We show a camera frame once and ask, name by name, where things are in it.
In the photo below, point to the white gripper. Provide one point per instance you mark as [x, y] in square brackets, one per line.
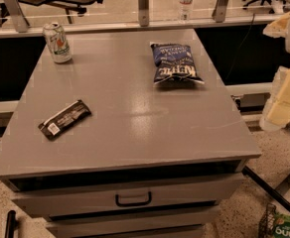
[280, 110]

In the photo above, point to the blue chip bag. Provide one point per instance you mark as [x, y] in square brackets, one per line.
[174, 62]

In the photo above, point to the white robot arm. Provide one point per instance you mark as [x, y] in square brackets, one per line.
[276, 112]

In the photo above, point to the black rxbar chocolate bar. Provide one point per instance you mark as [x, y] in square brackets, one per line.
[59, 123]

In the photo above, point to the black pole on floor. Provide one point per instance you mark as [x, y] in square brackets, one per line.
[264, 185]

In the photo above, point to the clear plastic water bottle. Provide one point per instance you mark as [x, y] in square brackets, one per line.
[185, 9]

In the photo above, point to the grey drawer cabinet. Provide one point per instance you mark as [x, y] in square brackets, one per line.
[182, 140]

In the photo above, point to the white green soda can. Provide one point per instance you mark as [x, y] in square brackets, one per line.
[57, 42]

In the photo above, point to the wire basket with green package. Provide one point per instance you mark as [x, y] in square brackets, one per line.
[274, 224]

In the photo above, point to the black drawer handle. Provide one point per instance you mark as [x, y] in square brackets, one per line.
[133, 200]

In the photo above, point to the black handle bottom left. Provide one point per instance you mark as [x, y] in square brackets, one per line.
[10, 224]

